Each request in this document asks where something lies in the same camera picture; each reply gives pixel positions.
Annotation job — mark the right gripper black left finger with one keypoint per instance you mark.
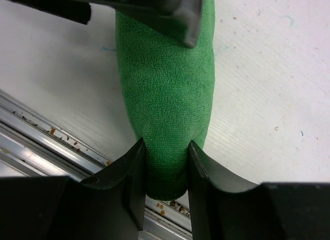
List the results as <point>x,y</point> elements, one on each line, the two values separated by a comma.
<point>107,205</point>

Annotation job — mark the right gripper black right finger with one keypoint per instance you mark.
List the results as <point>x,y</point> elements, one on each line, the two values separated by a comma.
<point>224,205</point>

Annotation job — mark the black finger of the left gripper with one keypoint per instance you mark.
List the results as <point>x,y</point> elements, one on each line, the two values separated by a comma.
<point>179,20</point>
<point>79,12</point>

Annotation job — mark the green towel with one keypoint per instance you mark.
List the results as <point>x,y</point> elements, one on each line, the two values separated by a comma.
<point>168,94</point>

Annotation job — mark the aluminium mounting rail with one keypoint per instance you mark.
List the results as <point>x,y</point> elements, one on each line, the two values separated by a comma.
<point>32,145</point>

